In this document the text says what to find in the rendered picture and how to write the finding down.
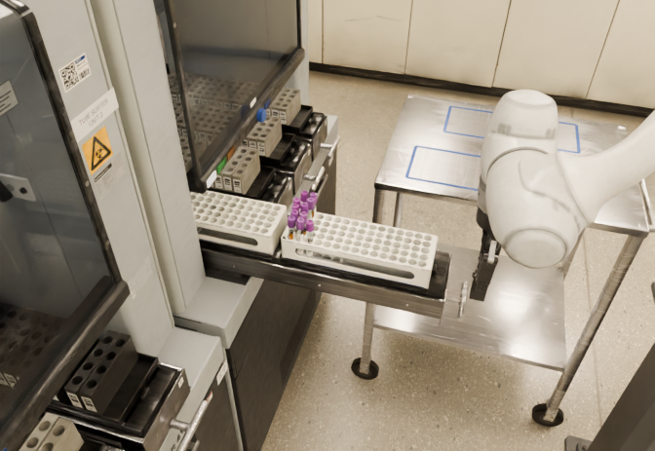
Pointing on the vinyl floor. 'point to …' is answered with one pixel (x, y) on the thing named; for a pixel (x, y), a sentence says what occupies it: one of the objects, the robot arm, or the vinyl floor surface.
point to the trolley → (549, 316)
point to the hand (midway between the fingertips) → (480, 285)
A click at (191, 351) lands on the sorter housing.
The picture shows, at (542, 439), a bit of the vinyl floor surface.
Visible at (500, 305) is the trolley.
